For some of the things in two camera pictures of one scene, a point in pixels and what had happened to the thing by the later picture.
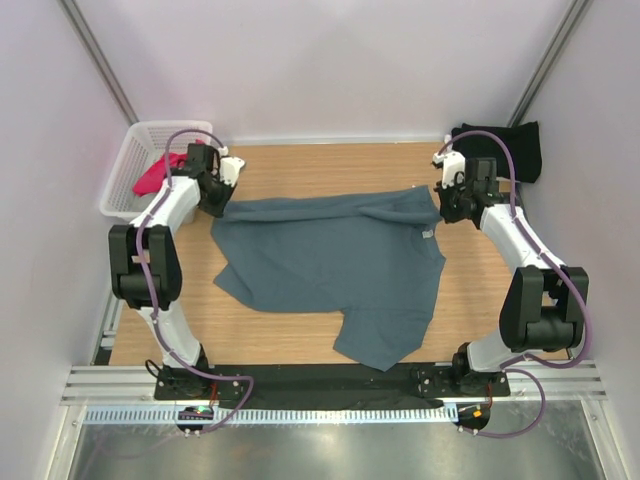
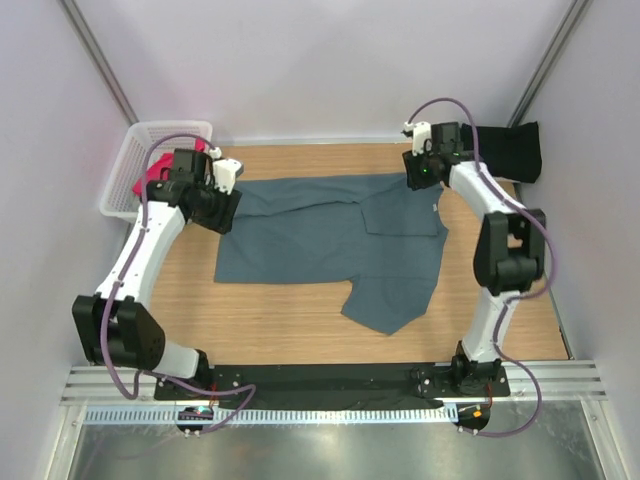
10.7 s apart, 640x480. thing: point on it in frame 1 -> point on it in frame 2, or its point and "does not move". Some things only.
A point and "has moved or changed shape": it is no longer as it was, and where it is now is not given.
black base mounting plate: (319, 386) does not move
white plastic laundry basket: (145, 140) does not move
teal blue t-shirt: (370, 256) has moved or changed shape
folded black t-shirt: (522, 140) does not move
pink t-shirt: (152, 179) does not move
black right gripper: (448, 216) -> (415, 182)
